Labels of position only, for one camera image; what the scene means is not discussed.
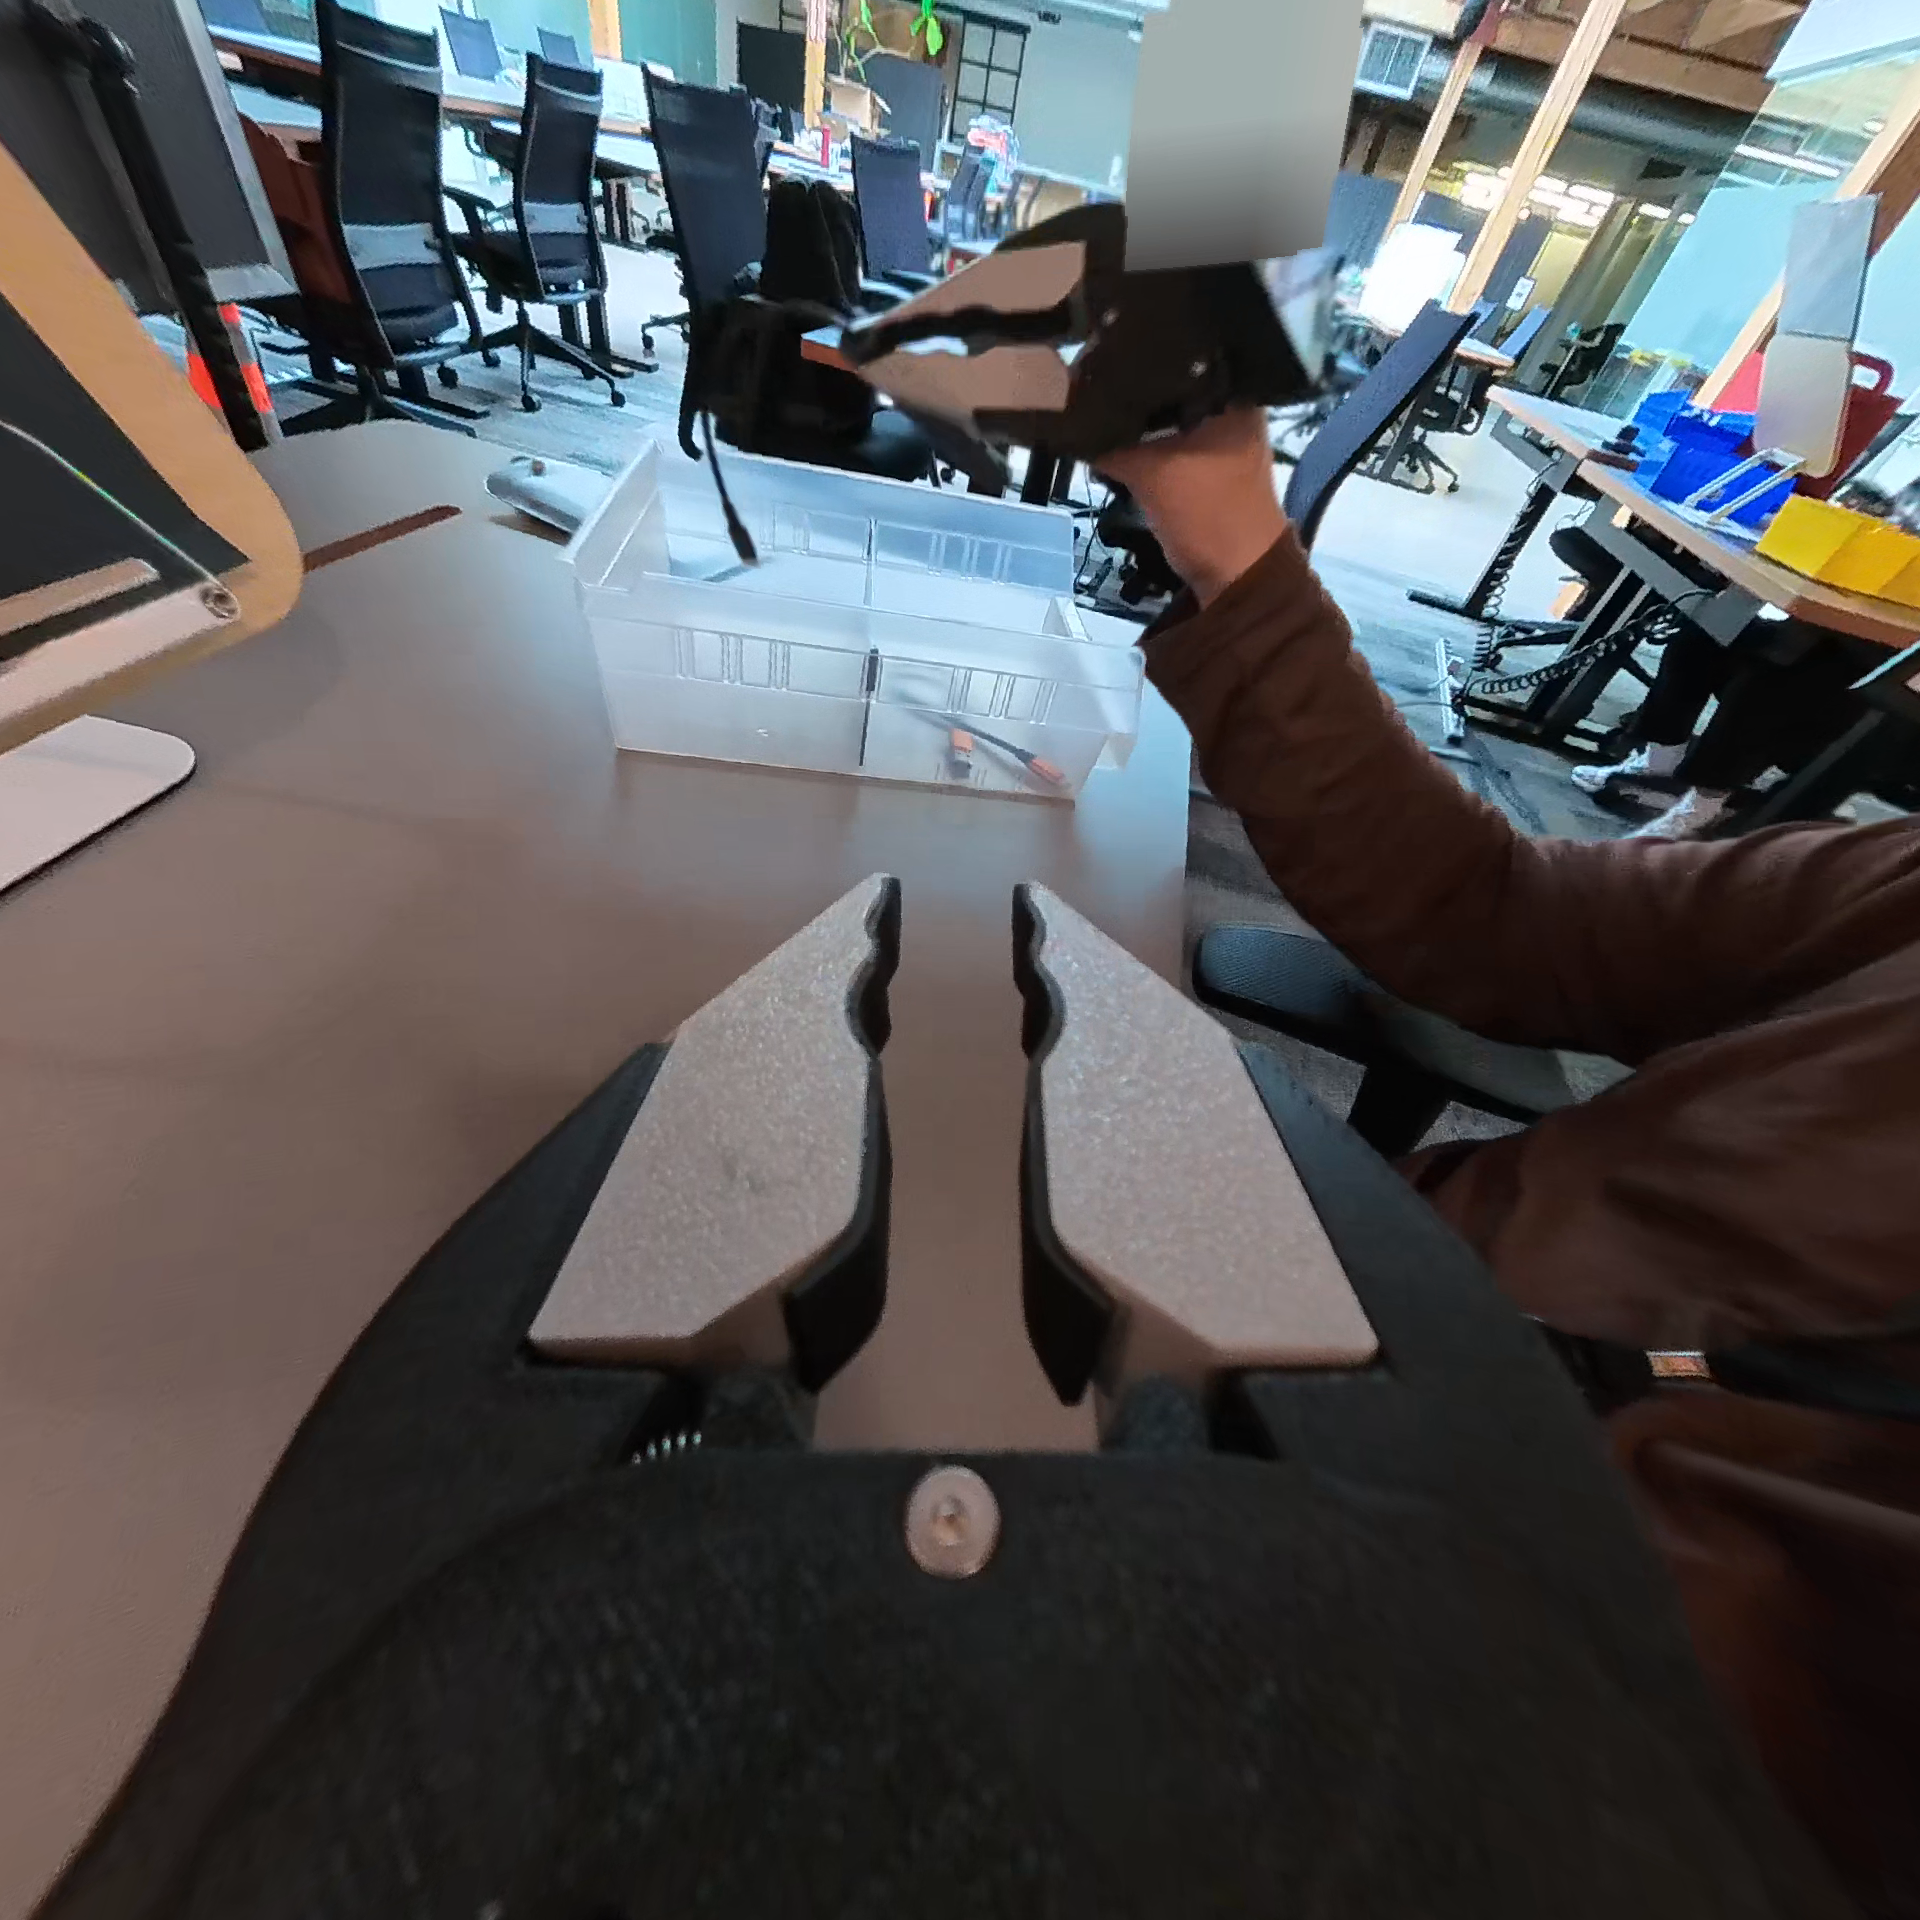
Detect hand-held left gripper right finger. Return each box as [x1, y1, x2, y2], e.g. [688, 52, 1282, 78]
[1008, 879, 1381, 1407]

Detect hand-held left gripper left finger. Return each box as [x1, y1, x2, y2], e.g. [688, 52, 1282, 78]
[523, 871, 905, 1394]

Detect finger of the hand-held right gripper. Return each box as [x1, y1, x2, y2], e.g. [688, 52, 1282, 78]
[858, 236, 1122, 358]
[852, 348, 1092, 417]

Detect clear plastic divided bin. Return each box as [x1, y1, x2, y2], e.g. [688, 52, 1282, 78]
[564, 434, 1150, 803]

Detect black braided cable orange plugs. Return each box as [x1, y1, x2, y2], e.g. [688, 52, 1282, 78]
[899, 704, 1075, 794]

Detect person's right hand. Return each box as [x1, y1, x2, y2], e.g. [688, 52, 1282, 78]
[1102, 402, 1296, 602]

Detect black mesh office chair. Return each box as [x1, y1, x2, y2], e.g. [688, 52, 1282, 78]
[641, 66, 940, 489]
[306, 0, 504, 437]
[1282, 299, 1480, 557]
[450, 56, 662, 414]

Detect black backpack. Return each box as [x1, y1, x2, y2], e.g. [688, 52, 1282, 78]
[761, 175, 870, 309]

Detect black padded office chair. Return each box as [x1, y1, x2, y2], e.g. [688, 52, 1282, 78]
[1192, 921, 1629, 1158]

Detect green plant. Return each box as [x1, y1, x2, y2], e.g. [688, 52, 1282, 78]
[835, 0, 950, 69]

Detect grey device on table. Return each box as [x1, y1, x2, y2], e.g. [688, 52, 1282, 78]
[485, 456, 620, 538]

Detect blue plastic storage bin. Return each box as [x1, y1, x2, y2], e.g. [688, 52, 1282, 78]
[1625, 390, 1801, 512]

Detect height-adjustable office desk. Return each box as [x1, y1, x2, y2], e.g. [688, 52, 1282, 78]
[1483, 382, 1920, 828]

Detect person's brown-clothed torso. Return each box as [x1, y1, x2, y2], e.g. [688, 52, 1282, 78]
[1393, 815, 1920, 1920]

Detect grey panel on stand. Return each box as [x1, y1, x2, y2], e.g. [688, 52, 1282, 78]
[1752, 191, 1883, 486]

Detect yellow plastic storage bin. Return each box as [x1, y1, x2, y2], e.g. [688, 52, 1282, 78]
[1754, 493, 1920, 609]

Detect reddish brown bag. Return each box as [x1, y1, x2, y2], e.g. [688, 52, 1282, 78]
[240, 115, 353, 354]

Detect orange traffic cone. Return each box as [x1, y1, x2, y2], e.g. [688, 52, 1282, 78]
[186, 305, 280, 437]

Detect grey-framed board on tripod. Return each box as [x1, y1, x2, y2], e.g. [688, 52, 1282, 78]
[0, 0, 301, 452]

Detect wood-framed screen on stand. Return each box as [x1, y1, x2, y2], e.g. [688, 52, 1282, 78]
[0, 142, 310, 901]

